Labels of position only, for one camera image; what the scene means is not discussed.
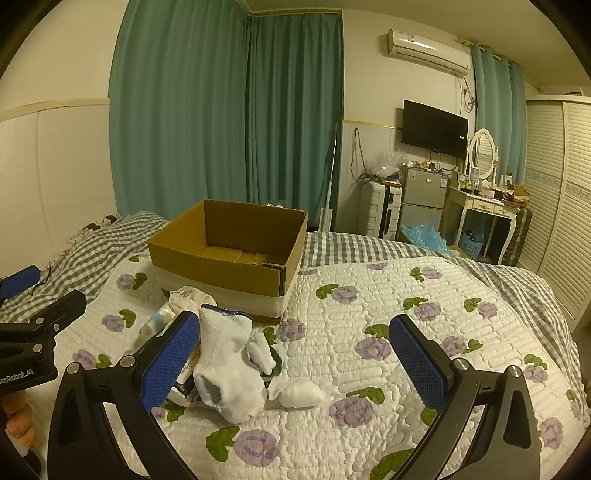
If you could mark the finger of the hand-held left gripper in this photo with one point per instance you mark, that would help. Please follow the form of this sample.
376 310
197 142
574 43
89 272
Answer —
62 309
18 282

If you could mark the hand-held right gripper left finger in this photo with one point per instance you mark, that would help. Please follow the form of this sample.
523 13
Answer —
170 362

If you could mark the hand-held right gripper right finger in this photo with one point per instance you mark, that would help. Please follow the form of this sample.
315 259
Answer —
419 364

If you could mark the white sock with blue cuff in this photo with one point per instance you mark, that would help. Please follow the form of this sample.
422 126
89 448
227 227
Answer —
227 353

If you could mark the white sock with lace cuff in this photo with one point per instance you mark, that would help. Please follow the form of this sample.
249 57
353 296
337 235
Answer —
187 297

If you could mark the small white sock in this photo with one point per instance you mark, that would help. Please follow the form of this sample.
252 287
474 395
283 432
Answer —
258 351

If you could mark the brown cardboard box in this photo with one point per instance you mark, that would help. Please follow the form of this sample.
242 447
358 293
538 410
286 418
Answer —
231 272

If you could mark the person's left hand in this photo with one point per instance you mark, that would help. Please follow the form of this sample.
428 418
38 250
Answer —
19 427

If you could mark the grey checked blanket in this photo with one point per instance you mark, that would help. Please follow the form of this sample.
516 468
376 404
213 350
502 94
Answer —
92 244

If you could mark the white floral quilt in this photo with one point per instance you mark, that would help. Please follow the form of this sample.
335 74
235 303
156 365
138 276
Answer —
351 323

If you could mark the brown patterned pillow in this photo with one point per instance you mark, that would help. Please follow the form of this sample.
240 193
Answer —
99 224

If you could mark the blue bubble wrap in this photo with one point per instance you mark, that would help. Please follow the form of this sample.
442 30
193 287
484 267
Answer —
427 237

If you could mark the blue plastic basket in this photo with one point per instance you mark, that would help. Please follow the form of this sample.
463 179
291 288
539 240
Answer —
472 244

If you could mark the white suitcase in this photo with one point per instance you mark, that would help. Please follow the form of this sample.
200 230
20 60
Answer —
378 207

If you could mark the dark trunk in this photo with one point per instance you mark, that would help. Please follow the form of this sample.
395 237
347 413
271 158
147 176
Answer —
517 235

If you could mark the grey small fridge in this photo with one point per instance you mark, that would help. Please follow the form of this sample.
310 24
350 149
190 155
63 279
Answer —
422 198

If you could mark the white dressing table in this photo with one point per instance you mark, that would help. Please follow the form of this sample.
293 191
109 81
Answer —
480 203

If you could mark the small brown box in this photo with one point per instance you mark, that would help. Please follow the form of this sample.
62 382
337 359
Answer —
517 191

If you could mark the white mop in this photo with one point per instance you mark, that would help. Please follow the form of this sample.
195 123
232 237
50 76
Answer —
328 184

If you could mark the clear plastic bags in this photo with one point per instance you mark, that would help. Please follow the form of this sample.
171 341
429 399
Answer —
385 164

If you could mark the white slatted wardrobe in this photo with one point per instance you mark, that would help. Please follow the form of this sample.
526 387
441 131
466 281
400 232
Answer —
558 194

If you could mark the white oval mirror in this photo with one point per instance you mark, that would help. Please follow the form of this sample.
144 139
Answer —
483 150

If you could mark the teal curtain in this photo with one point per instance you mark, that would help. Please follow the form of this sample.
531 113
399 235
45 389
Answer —
501 115
175 115
295 120

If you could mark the white air conditioner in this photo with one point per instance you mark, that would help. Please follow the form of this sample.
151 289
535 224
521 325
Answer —
427 51

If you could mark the small picture frame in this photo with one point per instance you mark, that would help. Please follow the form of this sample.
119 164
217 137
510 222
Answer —
474 174

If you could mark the black wall television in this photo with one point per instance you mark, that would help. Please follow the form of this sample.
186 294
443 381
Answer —
434 129

